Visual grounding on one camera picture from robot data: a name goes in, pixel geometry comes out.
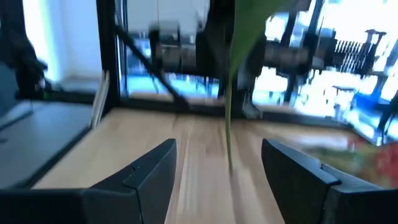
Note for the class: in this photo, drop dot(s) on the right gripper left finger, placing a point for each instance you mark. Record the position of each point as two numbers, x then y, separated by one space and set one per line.
149 186

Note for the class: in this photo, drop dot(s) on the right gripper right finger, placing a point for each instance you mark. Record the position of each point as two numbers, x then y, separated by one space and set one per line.
295 183

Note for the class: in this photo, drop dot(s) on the red artificial flower bunch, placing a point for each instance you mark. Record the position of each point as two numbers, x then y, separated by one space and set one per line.
382 165

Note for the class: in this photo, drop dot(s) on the green plant stem with leaf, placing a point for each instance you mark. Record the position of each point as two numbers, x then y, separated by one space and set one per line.
248 28

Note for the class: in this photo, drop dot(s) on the grey side tray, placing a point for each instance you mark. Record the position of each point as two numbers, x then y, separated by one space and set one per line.
40 140

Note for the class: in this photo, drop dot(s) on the black slotted rack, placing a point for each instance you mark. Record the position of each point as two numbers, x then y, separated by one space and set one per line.
357 53

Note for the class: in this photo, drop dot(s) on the person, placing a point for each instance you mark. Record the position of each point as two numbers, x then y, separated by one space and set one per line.
18 56

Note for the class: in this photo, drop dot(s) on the black aluminium table frame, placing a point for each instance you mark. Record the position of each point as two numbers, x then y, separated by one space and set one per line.
107 46

